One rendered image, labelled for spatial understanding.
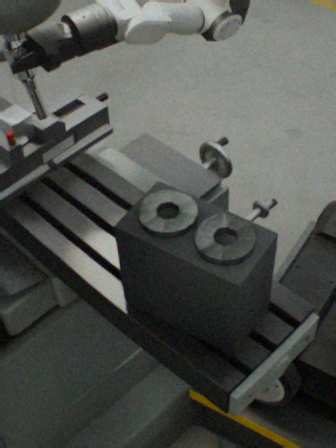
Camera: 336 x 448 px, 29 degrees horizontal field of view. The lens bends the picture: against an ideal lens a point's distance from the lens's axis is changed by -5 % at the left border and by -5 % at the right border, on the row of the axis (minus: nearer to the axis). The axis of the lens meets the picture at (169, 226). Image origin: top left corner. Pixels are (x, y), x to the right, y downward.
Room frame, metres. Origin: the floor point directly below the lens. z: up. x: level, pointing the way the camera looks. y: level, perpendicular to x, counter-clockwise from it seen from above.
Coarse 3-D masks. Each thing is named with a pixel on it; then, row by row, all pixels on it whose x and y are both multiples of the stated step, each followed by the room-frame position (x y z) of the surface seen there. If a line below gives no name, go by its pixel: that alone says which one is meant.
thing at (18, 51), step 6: (24, 42) 1.03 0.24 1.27; (6, 48) 1.03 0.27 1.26; (18, 48) 1.02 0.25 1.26; (24, 48) 1.03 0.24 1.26; (6, 54) 1.02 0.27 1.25; (12, 54) 1.02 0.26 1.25; (18, 54) 1.02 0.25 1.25; (24, 54) 1.02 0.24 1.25; (12, 60) 1.02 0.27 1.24; (24, 72) 1.02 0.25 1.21; (30, 72) 1.02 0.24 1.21
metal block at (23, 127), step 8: (16, 104) 1.13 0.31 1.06; (0, 112) 1.11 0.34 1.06; (8, 112) 1.11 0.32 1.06; (16, 112) 1.10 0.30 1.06; (24, 112) 1.10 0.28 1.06; (0, 120) 1.09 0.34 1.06; (8, 120) 1.08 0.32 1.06; (16, 120) 1.07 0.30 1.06; (24, 120) 1.08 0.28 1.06; (32, 120) 1.09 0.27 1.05; (8, 128) 1.07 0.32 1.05; (16, 128) 1.06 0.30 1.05; (24, 128) 1.08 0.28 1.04; (32, 128) 1.09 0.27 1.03; (16, 136) 1.06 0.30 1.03; (24, 136) 1.07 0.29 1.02; (32, 136) 1.09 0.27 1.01
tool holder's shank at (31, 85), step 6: (30, 78) 1.03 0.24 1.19; (24, 84) 1.03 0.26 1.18; (30, 84) 1.03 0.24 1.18; (36, 84) 1.04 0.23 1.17; (30, 90) 1.03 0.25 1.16; (36, 90) 1.04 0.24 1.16; (30, 96) 1.03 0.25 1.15; (36, 96) 1.03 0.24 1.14; (42, 96) 1.05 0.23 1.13; (36, 102) 1.03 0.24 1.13; (42, 102) 1.04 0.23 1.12; (36, 108) 1.03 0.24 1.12; (42, 108) 1.04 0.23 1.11; (36, 114) 1.04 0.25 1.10; (42, 114) 1.04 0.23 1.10; (48, 114) 1.05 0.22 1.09
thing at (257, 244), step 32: (160, 192) 0.77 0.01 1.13; (128, 224) 0.72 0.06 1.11; (160, 224) 0.70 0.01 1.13; (192, 224) 0.70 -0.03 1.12; (224, 224) 0.69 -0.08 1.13; (256, 224) 0.70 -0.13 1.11; (128, 256) 0.70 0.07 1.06; (160, 256) 0.66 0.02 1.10; (192, 256) 0.65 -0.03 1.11; (224, 256) 0.63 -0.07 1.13; (256, 256) 0.64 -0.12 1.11; (128, 288) 0.71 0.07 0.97; (160, 288) 0.67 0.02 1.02; (192, 288) 0.63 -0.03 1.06; (224, 288) 0.60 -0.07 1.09; (256, 288) 0.63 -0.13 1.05; (192, 320) 0.63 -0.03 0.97; (224, 320) 0.60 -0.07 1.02; (256, 320) 0.64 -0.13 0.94
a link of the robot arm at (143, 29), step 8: (144, 8) 1.24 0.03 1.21; (152, 8) 1.22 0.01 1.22; (160, 8) 1.21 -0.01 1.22; (168, 8) 1.22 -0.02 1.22; (136, 16) 1.13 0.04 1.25; (144, 16) 1.13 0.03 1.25; (152, 16) 1.15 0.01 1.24; (160, 16) 1.17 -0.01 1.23; (168, 16) 1.19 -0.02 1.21; (128, 24) 1.11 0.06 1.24; (136, 24) 1.11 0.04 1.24; (144, 24) 1.12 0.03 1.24; (152, 24) 1.13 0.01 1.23; (160, 24) 1.14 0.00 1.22; (168, 24) 1.17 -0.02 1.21; (128, 32) 1.11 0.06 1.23; (136, 32) 1.11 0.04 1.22; (144, 32) 1.12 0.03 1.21; (152, 32) 1.14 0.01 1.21; (160, 32) 1.15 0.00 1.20; (128, 40) 1.11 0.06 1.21; (136, 40) 1.12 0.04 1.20; (144, 40) 1.14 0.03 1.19; (152, 40) 1.15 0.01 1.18
